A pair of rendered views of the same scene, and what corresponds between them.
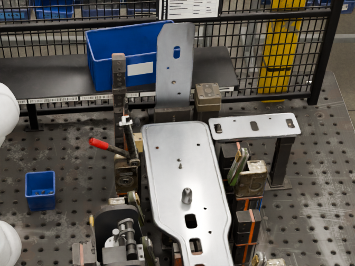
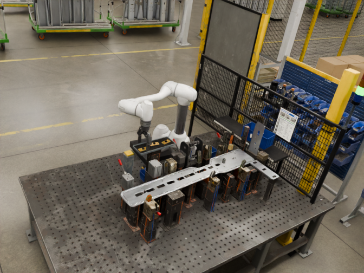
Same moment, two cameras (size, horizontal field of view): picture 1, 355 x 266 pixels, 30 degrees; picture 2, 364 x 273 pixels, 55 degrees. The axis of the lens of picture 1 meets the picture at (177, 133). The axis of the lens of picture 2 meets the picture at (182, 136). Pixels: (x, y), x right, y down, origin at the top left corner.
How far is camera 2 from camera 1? 2.21 m
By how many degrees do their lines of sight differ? 47
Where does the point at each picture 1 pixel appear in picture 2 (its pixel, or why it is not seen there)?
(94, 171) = not seen: hidden behind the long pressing
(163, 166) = (229, 155)
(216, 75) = (273, 155)
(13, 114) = (192, 96)
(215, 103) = (261, 157)
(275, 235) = (245, 205)
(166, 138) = (240, 154)
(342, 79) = not seen: outside the picture
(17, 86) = (227, 124)
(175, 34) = (259, 126)
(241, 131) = (259, 167)
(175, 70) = (256, 139)
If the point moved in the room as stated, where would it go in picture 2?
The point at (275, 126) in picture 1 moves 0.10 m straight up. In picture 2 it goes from (268, 173) to (272, 164)
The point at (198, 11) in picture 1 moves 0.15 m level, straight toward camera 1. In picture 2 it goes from (284, 136) to (272, 138)
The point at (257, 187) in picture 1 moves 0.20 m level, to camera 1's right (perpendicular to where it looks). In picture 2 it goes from (243, 176) to (257, 190)
